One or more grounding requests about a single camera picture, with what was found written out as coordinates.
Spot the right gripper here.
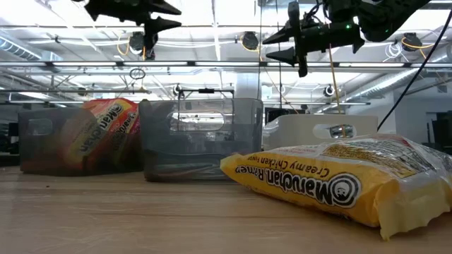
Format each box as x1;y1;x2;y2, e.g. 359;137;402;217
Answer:
261;1;365;78

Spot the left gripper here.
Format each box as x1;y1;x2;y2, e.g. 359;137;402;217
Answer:
83;0;182;50

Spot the green red ramen packet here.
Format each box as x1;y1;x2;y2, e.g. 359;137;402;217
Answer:
61;97;141;174

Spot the yellow ramen noodle packet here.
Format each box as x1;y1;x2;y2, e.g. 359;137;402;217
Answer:
219;133;452;241

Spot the long ceiling light bar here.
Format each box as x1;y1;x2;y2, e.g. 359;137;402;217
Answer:
0;60;452;68

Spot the white building column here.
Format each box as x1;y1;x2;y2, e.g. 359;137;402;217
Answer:
234;72;263;100

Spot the white plastic bin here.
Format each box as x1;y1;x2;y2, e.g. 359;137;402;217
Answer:
263;113;379;151

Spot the grey translucent plastic bin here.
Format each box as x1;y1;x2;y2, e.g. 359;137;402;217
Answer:
18;105;145;176
138;97;264;183

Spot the black ceiling cord reel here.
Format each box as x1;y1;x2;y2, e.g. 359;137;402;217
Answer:
401;32;424;53
241;30;261;52
128;30;157;61

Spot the black hanging cable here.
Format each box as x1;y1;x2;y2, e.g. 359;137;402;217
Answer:
256;0;264;100
275;63;283;110

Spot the hanging black ring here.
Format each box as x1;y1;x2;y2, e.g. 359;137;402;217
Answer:
129;67;147;80

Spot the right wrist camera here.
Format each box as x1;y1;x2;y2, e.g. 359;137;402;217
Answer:
323;0;358;25

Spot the black metal stand frame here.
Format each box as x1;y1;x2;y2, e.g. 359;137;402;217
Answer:
177;87;236;102

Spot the grey ventilation duct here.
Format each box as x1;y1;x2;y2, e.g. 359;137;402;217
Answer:
344;68;452;103
0;37;43;61

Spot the thin black cable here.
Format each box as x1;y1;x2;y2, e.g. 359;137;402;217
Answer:
376;9;452;132

